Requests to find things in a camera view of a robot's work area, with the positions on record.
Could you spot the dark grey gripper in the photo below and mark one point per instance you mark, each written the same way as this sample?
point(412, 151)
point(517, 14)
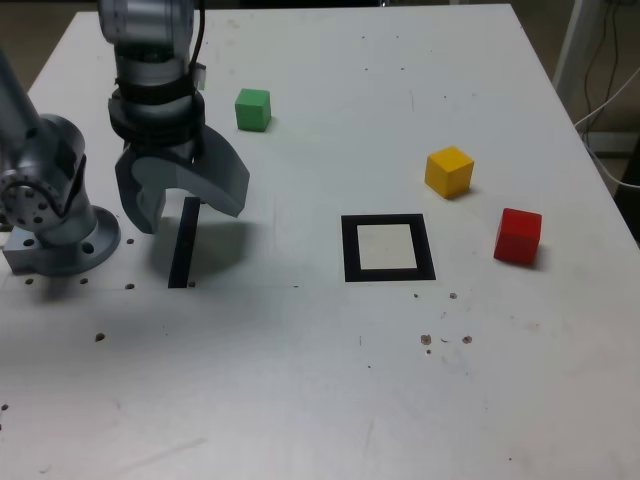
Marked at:
point(165, 150)

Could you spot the green cube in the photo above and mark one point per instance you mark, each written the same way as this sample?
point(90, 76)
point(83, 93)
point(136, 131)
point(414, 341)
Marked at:
point(252, 112)

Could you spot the yellow cube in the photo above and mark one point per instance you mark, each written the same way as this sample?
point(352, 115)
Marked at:
point(447, 170)

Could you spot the red cube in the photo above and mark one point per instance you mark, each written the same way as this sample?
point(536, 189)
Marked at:
point(517, 237)

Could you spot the black tape square outline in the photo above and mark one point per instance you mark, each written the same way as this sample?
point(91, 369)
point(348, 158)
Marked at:
point(350, 250)

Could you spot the black tape strip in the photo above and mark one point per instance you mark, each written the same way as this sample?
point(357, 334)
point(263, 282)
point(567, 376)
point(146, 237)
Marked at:
point(182, 250)

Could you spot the light grey background box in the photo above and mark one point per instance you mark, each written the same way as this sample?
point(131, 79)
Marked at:
point(615, 141)

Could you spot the white background post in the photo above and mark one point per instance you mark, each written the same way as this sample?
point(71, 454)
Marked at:
point(575, 45)

